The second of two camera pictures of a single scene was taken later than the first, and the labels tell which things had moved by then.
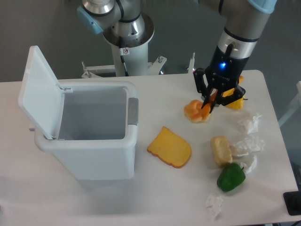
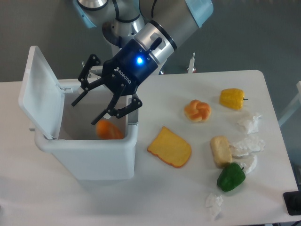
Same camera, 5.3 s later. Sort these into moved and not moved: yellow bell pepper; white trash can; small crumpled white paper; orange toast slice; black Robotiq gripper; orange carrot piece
Moved: black Robotiq gripper; orange carrot piece
Not moved: small crumpled white paper; yellow bell pepper; orange toast slice; white trash can
